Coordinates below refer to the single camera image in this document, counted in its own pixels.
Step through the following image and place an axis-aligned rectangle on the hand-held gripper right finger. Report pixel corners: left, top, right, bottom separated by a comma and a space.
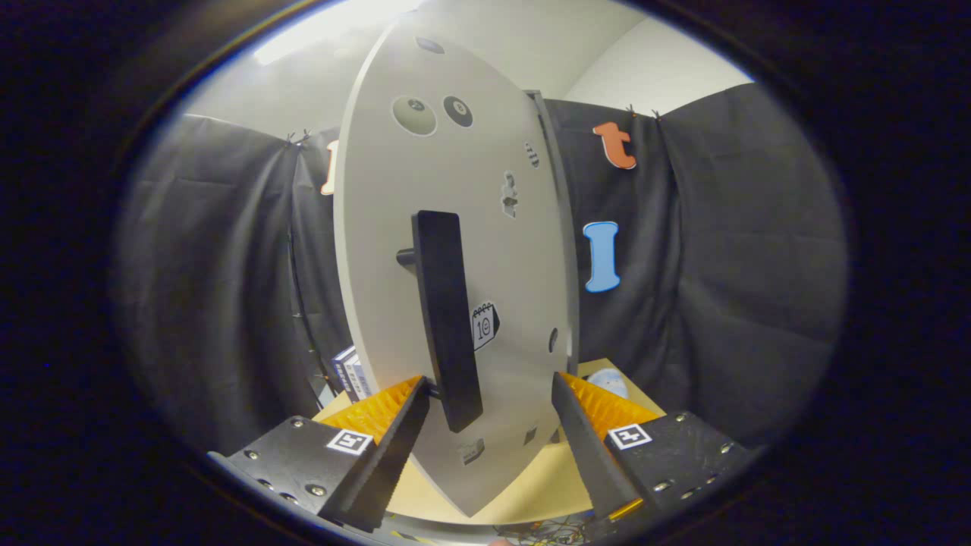
551, 372, 759, 520

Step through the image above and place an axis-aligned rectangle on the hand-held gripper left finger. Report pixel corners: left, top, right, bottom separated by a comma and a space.
206, 375, 431, 532

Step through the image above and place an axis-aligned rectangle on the black door handle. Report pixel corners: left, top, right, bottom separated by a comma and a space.
396, 211, 484, 433

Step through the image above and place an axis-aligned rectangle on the beige cabinet door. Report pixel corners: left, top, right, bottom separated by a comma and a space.
334, 23, 581, 518

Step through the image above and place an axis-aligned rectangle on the white round object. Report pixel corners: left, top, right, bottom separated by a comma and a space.
588, 369, 630, 400

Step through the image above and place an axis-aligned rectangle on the white spine book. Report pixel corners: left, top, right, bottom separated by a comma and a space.
345, 356, 372, 401

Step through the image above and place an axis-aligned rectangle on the black backdrop cloth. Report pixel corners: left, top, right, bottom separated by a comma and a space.
114, 82, 849, 456

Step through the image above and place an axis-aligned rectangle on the tangle of cables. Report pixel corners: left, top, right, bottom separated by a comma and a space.
516, 516, 600, 543

